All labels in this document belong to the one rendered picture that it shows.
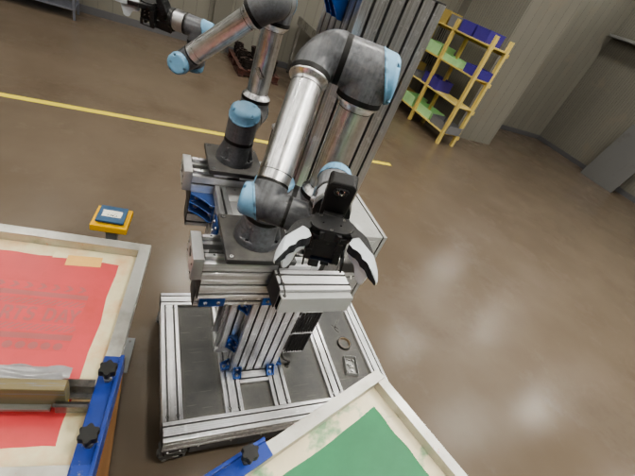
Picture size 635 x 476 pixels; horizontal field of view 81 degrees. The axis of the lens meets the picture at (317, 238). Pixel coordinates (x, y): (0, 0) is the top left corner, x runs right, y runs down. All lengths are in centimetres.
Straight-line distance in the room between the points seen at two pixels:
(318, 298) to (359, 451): 46
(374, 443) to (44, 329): 102
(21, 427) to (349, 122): 106
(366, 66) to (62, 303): 110
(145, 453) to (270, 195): 161
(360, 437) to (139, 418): 127
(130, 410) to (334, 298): 133
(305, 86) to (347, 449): 99
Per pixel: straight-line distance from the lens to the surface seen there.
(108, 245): 152
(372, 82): 93
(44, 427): 118
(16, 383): 113
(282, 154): 83
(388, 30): 119
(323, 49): 92
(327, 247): 62
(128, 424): 222
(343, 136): 99
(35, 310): 139
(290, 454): 119
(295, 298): 120
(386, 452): 131
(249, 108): 154
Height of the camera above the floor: 201
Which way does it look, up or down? 35 degrees down
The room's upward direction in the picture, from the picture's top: 24 degrees clockwise
